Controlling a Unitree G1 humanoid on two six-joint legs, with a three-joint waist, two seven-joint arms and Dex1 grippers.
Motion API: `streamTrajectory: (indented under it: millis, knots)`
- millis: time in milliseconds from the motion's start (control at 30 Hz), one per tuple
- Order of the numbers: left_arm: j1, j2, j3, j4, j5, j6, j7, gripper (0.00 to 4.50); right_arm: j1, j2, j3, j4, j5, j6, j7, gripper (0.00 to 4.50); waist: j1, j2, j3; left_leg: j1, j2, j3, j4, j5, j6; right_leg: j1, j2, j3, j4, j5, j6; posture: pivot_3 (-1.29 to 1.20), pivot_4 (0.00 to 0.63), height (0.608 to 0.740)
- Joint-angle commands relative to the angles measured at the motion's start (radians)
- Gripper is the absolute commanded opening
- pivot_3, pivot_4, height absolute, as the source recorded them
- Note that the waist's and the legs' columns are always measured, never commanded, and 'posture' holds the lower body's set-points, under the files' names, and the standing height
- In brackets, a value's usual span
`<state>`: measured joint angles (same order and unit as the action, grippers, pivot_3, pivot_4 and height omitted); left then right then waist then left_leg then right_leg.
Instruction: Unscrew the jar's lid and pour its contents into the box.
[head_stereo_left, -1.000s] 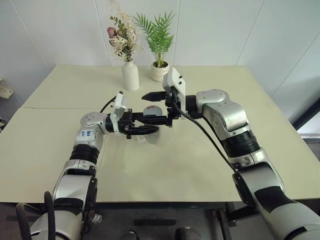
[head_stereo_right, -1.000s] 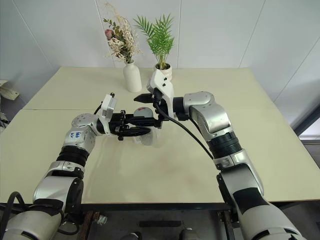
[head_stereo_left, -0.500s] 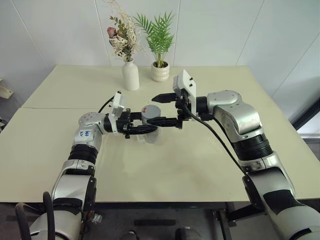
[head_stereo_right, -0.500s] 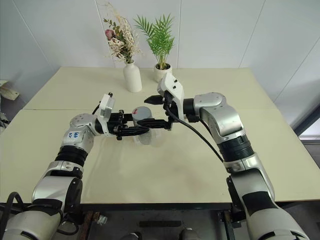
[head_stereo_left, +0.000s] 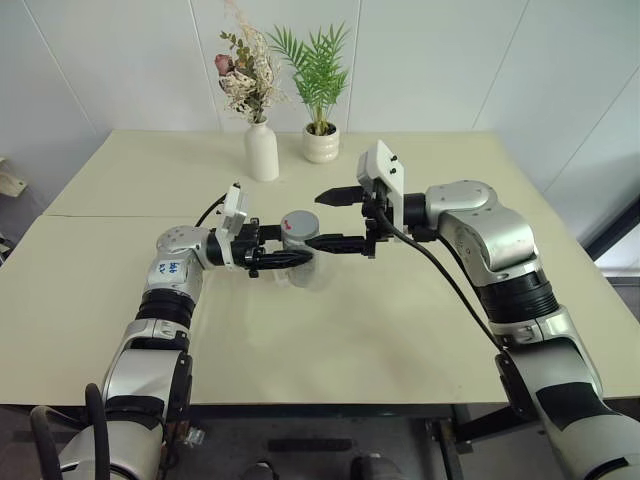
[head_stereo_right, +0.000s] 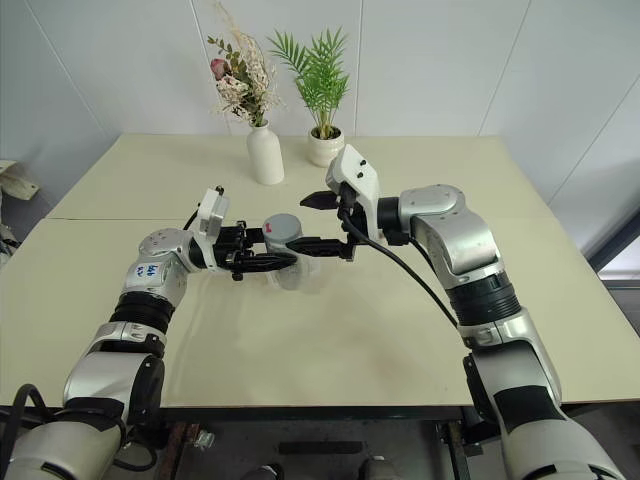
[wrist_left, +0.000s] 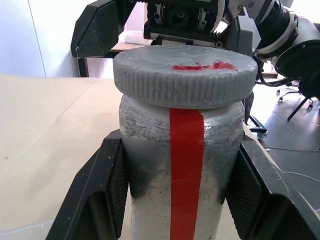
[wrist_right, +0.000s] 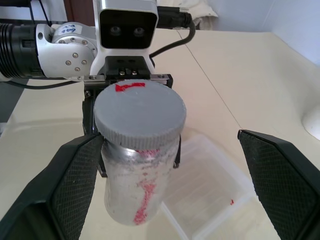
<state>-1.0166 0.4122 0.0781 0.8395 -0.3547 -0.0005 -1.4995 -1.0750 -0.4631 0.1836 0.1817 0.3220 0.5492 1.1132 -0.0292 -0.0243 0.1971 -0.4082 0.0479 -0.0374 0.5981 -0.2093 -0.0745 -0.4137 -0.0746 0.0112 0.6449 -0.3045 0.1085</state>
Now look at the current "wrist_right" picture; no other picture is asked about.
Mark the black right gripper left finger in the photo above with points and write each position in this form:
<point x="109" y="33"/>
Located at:
<point x="55" y="195"/>

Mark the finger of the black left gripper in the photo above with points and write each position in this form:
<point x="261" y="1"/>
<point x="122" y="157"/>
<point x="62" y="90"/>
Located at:
<point x="178" y="155"/>

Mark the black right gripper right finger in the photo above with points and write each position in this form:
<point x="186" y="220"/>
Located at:
<point x="282" y="190"/>

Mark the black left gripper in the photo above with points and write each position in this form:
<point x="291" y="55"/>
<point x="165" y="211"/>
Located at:
<point x="127" y="66"/>

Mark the grey plastic jar lid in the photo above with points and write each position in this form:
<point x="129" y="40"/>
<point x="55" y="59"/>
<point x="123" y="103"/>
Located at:
<point x="137" y="112"/>

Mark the clear plastic container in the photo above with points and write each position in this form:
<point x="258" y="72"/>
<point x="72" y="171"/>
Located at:
<point x="212" y="187"/>

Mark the white ceramic vase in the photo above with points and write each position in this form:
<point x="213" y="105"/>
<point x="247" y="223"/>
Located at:
<point x="313" y="122"/>

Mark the white cloth bag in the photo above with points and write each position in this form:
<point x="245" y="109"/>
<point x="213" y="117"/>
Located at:
<point x="205" y="12"/>

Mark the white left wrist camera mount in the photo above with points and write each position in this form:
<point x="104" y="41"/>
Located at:
<point x="127" y="60"/>

